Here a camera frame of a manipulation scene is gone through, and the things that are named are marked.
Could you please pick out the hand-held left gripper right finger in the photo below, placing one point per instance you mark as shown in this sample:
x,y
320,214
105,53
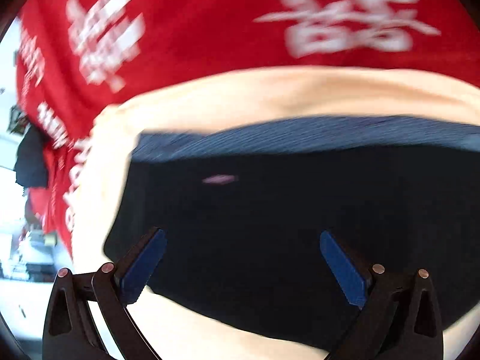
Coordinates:
x,y
343,266

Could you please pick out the cream bed sheet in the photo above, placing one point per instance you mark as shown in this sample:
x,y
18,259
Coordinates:
x,y
300,93

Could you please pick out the dark navy pants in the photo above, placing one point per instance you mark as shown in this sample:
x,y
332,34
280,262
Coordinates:
x,y
243,213

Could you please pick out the framed wall picture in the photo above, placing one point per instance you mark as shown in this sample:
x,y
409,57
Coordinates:
x,y
17,120

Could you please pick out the cluttered table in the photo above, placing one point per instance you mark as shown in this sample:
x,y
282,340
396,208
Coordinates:
x,y
33,258

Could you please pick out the red printed blanket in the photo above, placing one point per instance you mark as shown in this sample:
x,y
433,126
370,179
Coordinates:
x,y
195,37

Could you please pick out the dark cloth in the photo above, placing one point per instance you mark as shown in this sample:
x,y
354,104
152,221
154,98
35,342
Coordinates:
x,y
30,157

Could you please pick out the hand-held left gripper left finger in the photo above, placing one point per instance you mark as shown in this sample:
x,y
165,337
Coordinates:
x,y
144,266

